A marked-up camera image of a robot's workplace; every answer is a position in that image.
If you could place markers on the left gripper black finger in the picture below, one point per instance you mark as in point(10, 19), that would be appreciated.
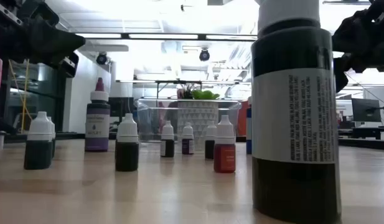
point(69, 65)
point(58, 43)

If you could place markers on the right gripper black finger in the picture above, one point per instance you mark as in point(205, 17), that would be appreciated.
point(341, 71)
point(363, 34)

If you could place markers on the tall violet food coloring bottle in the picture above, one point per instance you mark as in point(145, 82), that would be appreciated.
point(97, 124)

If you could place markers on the small green dropper bottle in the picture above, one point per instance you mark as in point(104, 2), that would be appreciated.
point(38, 146)
point(127, 149)
point(53, 130)

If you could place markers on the large black food coloring bottle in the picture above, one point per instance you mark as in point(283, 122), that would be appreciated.
point(294, 124)

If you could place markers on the tall blue food coloring bottle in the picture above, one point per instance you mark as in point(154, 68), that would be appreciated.
point(248, 130)

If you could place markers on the small black dropper bottle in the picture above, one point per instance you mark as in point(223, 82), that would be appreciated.
point(167, 146)

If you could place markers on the small purple dropper bottle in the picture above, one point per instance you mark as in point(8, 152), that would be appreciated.
point(188, 146)

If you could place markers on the small red dropper bottle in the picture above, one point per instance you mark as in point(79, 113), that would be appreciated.
point(224, 158)

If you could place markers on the small brown dropper bottle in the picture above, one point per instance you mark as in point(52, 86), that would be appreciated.
point(210, 149)

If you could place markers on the black monitor on arm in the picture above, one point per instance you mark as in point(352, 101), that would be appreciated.
point(366, 109)

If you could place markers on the black ceiling spotlight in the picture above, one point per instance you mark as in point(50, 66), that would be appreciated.
point(204, 55)
point(101, 58)

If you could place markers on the overhead light bar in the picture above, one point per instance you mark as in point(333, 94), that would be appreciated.
point(98, 36)

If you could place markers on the dark background desk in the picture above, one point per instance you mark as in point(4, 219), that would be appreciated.
point(366, 132)

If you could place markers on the black monitor on stand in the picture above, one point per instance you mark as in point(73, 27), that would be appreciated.
point(121, 107)

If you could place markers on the clear plastic container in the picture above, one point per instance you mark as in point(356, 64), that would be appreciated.
point(148, 124)

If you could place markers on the red background panel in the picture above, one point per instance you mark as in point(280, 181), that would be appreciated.
point(242, 121)

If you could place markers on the dark spiky plant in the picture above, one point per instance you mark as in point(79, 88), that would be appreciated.
point(186, 92)

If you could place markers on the light green leafy plant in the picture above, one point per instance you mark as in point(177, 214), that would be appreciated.
point(205, 94)

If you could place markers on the white patterned plant pot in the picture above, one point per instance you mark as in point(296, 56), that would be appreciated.
point(198, 115)

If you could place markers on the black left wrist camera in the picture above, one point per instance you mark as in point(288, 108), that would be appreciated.
point(42, 14)

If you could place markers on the white wall sign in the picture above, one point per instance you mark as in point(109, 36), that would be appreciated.
point(345, 109)

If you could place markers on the small metal post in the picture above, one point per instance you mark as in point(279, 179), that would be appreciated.
point(0, 138)

